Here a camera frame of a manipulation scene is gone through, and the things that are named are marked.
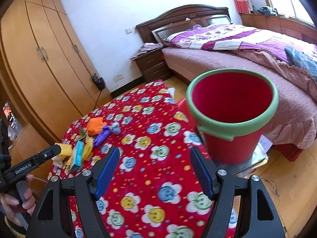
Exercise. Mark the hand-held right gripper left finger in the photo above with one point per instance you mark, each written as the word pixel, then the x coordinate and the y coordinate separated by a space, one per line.
pixel 109 168

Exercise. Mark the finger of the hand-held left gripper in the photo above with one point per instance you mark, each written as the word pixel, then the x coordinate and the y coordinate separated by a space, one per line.
pixel 47 155

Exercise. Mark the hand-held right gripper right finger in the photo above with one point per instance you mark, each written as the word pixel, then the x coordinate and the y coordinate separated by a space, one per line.
pixel 200 171

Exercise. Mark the light blue plastic hook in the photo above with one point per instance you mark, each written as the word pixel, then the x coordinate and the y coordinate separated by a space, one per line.
pixel 116 129

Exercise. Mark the red bucket with green rim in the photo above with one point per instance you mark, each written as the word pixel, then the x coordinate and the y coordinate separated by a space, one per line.
pixel 230 99

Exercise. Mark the person's left forearm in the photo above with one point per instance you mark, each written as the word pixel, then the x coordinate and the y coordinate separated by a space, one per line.
pixel 12 228

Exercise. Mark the person's left hand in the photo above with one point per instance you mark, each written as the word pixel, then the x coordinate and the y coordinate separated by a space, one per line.
pixel 10 203

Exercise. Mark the teal blue sponge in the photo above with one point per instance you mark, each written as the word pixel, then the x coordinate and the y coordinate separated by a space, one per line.
pixel 77 155

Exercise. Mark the purple crumpled wrapper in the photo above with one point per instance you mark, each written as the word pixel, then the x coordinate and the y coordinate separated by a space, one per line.
pixel 101 136

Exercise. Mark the green folded booklet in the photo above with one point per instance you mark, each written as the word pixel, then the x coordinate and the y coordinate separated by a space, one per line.
pixel 81 132

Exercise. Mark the orange crumpled bag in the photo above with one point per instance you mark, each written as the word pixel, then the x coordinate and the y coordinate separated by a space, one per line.
pixel 95 126

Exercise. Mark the red flower-print blanket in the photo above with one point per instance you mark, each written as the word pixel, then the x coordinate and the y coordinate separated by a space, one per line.
pixel 153 168

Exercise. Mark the phone with lit screen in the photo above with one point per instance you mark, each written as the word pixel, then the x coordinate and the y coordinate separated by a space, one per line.
pixel 8 112

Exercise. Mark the stack of booklets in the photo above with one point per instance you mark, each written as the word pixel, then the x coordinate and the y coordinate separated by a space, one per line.
pixel 257 156

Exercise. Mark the wooden wardrobe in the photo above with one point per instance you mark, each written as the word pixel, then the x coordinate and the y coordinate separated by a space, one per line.
pixel 49 67

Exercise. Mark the bed with pink sheet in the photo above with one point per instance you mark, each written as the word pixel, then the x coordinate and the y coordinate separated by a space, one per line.
pixel 284 104

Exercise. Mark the dark wooden nightstand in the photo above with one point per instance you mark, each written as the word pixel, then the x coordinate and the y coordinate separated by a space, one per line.
pixel 153 67

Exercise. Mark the pink patterned cloth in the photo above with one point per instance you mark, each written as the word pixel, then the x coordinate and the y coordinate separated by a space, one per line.
pixel 146 49

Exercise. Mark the purple and white quilt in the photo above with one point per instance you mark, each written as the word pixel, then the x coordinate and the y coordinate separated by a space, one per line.
pixel 223 36

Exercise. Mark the blue plaid pillow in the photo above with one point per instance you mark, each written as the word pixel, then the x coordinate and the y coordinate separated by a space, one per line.
pixel 302 59

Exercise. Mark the dark wooden headboard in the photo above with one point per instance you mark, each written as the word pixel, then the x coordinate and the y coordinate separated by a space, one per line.
pixel 173 14

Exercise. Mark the wooden window cabinet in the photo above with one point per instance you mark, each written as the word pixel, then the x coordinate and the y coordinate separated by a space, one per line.
pixel 284 26

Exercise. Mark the blue-grey crumpled cloth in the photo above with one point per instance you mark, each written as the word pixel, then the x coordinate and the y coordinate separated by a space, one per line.
pixel 267 10

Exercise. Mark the white wall outlet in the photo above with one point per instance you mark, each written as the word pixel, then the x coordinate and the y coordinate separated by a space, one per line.
pixel 118 77

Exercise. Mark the white wall switch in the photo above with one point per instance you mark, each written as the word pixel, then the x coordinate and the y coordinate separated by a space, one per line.
pixel 128 31

